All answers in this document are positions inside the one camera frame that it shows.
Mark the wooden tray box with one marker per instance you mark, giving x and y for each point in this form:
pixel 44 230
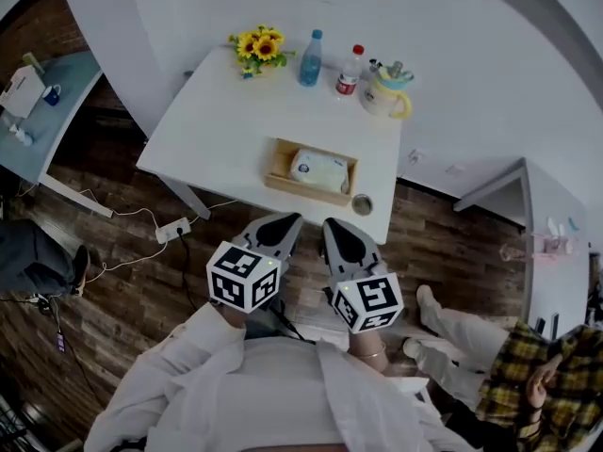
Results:
pixel 278 177

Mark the person's left forearm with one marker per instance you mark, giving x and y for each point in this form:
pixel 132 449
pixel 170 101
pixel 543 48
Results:
pixel 198 337

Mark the blue mug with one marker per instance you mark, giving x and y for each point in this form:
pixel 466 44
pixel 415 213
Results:
pixel 52 94

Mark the white power strip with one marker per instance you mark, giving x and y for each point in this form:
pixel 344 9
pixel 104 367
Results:
pixel 173 229

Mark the yellow sunflower bouquet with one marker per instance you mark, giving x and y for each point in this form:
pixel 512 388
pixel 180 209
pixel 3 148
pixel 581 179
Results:
pixel 261 50

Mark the purple smartphone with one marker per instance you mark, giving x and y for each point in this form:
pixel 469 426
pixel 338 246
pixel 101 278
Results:
pixel 60 342

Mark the clear bottle red cap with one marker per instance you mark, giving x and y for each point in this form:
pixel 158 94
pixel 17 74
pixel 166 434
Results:
pixel 349 71

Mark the white wall socket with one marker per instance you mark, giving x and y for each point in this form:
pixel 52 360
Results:
pixel 414 156

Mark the person's white shirt torso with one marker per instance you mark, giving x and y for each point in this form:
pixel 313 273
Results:
pixel 282 393

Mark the light blue table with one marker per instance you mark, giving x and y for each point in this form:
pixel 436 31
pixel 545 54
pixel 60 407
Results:
pixel 61 125

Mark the person's right forearm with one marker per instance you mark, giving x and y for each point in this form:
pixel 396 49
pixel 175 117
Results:
pixel 369 346

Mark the black smartphone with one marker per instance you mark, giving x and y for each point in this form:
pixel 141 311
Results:
pixel 555 323
pixel 541 326

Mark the white charger plug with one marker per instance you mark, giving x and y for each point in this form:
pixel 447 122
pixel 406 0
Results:
pixel 35 299

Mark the white table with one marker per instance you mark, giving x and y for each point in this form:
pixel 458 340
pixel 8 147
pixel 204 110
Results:
pixel 212 134
pixel 556 196

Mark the teal small object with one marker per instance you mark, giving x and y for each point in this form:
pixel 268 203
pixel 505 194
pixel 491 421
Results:
pixel 572 224

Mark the white wet wipes packet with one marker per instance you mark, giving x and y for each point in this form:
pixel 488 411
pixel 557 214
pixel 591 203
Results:
pixel 320 170

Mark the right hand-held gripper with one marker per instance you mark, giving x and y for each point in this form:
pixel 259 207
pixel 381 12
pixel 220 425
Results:
pixel 372 299

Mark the blue water bottle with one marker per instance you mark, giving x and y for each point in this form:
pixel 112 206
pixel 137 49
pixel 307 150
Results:
pixel 311 59

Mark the small white bottle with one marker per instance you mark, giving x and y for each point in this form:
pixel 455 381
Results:
pixel 21 134

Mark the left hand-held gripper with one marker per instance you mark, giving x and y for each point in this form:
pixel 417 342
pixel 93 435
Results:
pixel 235 276

